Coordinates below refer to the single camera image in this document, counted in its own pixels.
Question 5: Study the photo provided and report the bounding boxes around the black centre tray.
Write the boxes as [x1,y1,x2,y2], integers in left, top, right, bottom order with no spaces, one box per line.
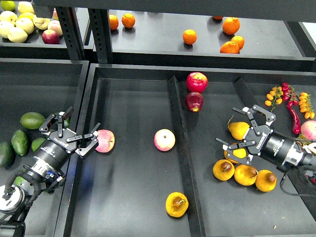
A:
[69,64,316,237]

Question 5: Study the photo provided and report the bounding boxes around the black tray divider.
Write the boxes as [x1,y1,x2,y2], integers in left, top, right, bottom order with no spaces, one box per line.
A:
[234,78,316,211]
[167,75,206,237]

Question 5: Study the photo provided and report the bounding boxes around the light green avocado top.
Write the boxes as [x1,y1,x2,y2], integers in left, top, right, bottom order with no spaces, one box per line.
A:
[20,112,45,130]

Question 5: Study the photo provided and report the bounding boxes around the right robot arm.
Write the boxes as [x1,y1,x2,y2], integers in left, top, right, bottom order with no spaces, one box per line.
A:
[216,105,316,187]

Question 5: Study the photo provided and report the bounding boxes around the red apple on shelf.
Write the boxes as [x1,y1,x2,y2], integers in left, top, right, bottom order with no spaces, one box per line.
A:
[42,29,60,44]

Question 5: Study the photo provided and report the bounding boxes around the small orange right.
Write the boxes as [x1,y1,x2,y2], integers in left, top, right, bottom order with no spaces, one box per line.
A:
[231,36,245,50]

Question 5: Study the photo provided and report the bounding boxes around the black perforated post left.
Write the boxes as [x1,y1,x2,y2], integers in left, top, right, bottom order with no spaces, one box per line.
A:
[56,6,85,60]

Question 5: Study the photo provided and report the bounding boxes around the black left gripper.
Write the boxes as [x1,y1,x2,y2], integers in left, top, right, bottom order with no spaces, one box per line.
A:
[31,106,101,173]

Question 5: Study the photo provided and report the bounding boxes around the orange cherry tomato bunch right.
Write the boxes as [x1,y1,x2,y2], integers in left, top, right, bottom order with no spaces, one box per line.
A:
[299,92,315,119]

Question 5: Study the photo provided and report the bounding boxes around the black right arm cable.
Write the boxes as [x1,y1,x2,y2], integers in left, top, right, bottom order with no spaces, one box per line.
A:
[279,170,316,198]

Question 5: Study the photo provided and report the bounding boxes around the red chili pepper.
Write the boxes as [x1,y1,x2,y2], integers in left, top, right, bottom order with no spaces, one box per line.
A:
[286,101,301,135]

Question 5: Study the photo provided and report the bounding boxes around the yellow pear brown end right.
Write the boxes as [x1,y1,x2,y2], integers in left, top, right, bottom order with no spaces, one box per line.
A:
[255,170,277,192]

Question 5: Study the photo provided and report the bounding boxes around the yellow pear brown end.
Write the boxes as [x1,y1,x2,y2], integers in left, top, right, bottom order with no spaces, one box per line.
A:
[213,159,235,181]
[255,170,277,192]

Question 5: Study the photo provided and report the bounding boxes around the orange cherry tomato bunch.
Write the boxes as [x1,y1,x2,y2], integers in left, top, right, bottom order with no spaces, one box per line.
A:
[299,92,315,119]
[265,86,283,113]

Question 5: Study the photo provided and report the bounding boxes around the dark red apple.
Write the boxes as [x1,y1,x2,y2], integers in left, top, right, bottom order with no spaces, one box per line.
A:
[185,92,203,113]

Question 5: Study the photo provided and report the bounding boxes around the yellow pear with brown stem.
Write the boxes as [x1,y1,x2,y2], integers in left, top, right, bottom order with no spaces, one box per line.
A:
[165,192,189,218]

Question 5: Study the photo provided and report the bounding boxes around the yellow pear with long stem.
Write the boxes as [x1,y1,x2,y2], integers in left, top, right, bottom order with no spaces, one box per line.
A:
[227,116,250,140]

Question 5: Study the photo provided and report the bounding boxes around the orange cherry tomato bunch left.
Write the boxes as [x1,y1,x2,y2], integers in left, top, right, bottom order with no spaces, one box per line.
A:
[265,86,283,113]

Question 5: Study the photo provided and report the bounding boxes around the yellow pear middle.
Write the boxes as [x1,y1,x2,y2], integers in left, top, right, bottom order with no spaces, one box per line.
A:
[234,164,258,186]

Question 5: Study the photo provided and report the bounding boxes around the pink apple centre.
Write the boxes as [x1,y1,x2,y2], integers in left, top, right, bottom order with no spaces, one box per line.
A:
[154,129,175,152]

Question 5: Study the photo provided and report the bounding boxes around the bright red apple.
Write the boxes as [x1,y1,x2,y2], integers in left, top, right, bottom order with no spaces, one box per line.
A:
[186,72,208,93]

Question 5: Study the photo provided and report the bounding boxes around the dark green avocado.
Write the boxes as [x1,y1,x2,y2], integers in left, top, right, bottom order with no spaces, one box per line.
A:
[14,160,22,166]

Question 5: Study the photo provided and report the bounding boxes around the pink peach right edge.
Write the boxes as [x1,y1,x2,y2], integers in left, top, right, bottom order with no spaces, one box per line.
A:
[301,120,316,140]

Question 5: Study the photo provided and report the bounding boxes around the pink apple left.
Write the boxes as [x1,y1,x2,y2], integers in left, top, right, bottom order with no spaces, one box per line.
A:
[95,129,115,153]

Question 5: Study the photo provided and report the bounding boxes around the black upper left shelf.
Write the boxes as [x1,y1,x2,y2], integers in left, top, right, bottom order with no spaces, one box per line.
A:
[0,6,91,61]

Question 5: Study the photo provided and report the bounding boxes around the black tray divider right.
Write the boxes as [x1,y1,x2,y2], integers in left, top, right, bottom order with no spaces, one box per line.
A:
[234,78,316,211]

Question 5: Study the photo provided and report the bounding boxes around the yellow pear brown end left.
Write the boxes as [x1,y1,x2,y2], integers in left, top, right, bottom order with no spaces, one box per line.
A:
[213,159,235,181]

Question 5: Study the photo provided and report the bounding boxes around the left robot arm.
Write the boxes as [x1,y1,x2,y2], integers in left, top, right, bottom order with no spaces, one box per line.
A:
[0,107,100,237]

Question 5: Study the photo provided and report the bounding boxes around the orange front right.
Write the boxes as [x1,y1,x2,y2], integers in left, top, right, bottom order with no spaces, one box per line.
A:
[220,41,239,54]

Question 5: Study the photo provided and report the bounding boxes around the round yellow pear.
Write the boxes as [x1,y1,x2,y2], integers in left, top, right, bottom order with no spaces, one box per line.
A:
[224,148,247,164]

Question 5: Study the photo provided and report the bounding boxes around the dark avocado far left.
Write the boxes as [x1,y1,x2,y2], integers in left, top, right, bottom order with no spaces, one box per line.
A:
[0,142,14,167]

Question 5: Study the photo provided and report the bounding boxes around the red cherry tomato bunch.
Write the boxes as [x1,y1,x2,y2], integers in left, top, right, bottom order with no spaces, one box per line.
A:
[281,82,299,105]

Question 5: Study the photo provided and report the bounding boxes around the small dark avocado top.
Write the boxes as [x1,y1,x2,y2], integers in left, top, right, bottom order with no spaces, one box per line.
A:
[54,112,71,128]

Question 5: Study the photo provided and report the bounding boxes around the mixed cherry tomato bunch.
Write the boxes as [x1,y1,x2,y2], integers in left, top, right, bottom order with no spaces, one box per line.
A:
[295,134,316,147]

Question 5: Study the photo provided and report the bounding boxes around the bright green avocado bottom left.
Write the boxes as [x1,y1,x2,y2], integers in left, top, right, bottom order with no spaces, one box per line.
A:
[14,176,25,187]

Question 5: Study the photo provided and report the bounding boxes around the black tray divider left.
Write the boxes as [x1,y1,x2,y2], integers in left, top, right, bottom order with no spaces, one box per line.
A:
[167,75,206,237]

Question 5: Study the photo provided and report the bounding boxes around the large orange top right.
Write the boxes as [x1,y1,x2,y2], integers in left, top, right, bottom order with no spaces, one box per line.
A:
[222,17,240,35]

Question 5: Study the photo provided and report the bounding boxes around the small green avocado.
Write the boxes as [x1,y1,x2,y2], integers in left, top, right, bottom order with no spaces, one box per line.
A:
[31,137,46,152]

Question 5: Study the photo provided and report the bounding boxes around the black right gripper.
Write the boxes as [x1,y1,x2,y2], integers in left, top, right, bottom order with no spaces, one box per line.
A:
[216,105,308,172]

